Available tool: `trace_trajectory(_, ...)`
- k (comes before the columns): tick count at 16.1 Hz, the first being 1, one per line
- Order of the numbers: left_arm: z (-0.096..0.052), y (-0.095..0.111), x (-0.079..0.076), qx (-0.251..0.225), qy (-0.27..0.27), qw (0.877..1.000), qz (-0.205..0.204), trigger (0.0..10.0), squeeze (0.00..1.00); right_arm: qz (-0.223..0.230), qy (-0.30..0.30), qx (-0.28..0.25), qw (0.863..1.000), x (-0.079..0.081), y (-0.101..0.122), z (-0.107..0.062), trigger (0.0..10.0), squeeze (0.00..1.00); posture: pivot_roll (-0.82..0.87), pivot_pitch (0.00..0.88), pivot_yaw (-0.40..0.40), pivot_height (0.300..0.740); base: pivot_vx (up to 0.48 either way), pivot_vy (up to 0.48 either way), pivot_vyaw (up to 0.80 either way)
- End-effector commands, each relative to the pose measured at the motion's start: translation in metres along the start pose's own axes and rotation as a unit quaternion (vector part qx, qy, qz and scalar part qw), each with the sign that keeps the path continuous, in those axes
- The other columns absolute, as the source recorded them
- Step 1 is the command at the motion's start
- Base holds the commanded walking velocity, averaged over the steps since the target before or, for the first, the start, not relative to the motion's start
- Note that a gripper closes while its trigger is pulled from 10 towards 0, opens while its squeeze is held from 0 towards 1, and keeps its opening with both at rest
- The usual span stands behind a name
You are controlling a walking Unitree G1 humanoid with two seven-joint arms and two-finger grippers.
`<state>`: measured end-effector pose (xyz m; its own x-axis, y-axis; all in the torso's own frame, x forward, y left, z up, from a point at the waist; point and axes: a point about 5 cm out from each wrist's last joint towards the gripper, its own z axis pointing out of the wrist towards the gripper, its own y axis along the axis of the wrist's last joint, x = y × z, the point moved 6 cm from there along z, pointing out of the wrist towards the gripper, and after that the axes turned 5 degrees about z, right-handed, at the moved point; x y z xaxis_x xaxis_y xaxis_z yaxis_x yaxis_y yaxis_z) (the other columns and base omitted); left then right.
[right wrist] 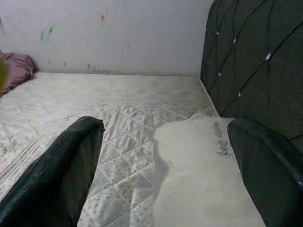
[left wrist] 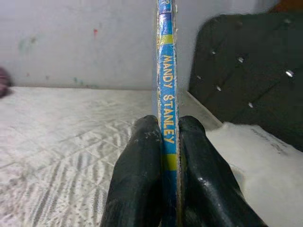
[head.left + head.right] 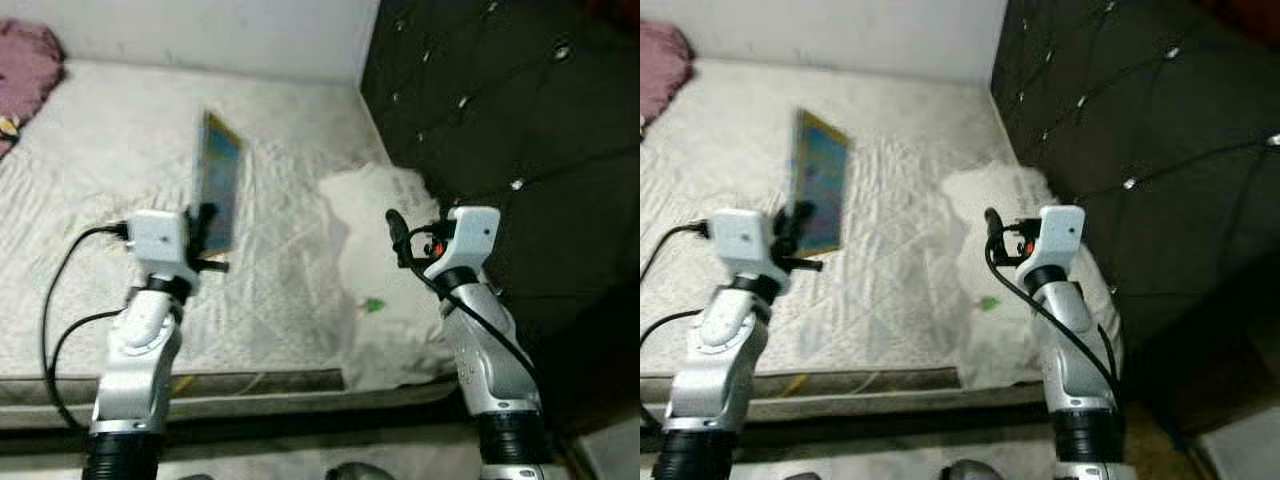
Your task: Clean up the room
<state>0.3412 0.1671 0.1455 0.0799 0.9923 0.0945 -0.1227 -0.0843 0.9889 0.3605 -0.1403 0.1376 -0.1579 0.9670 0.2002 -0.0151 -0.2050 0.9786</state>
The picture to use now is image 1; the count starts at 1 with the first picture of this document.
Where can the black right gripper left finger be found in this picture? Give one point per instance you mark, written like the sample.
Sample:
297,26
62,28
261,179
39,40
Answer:
54,170

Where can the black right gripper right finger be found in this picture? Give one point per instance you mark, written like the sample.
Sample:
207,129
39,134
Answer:
267,170

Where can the beige pillow green tree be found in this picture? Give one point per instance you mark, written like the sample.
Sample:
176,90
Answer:
198,177

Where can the pink quilt cartoon print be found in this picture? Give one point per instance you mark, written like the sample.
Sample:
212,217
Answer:
14,68

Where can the white quilted mattress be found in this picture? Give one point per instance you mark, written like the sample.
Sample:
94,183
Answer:
94,99

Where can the dark tufted headboard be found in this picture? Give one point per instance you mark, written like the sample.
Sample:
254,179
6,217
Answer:
255,59

